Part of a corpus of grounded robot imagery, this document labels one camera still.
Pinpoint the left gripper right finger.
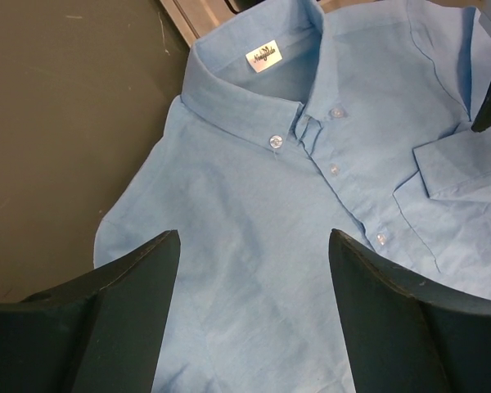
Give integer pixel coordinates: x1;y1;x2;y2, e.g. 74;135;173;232
329;229;491;392

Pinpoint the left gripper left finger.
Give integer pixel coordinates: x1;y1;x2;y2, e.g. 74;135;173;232
0;230;180;392

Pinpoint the light blue button shirt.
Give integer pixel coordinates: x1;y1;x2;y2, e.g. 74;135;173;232
94;1;491;392

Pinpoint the silver metal tray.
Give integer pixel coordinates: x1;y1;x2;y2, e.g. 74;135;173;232
160;0;246;47

